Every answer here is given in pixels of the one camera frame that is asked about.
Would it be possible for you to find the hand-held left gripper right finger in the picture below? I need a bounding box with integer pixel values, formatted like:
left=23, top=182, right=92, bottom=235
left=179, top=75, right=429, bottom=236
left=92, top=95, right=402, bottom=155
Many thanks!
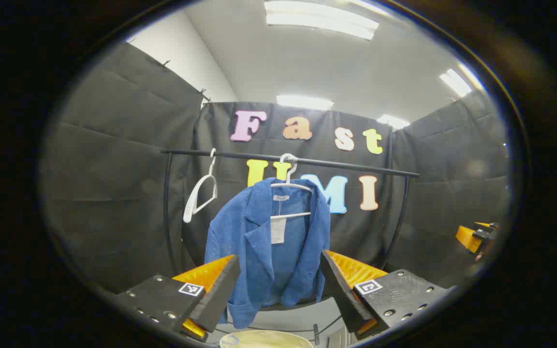
left=321, top=250, right=458, bottom=340

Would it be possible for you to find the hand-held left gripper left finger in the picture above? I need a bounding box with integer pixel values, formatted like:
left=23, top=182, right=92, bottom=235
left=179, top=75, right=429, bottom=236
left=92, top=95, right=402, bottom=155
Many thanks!
left=113, top=254, right=241, bottom=343

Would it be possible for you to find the blue corduroy jacket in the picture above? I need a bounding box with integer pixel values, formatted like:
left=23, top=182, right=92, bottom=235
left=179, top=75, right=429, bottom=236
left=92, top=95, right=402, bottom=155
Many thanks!
left=205, top=177, right=331, bottom=330

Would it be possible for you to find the beige round laundry hamper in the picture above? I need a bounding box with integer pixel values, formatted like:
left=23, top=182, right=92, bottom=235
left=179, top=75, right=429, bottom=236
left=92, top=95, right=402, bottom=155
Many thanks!
left=219, top=330, right=314, bottom=348

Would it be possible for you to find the white plastic hanger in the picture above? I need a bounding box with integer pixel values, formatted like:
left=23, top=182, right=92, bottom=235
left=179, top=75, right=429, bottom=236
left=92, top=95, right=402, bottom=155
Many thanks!
left=270, top=153, right=314, bottom=218
left=183, top=148, right=218, bottom=223

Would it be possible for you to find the black metal clothes rack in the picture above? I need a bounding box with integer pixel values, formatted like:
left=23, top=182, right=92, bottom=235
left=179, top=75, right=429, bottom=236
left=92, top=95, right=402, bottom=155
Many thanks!
left=161, top=148, right=420, bottom=346

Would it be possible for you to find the black backdrop cloth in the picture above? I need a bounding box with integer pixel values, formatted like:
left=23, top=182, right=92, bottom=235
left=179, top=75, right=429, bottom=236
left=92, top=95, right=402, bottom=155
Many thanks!
left=42, top=41, right=511, bottom=295

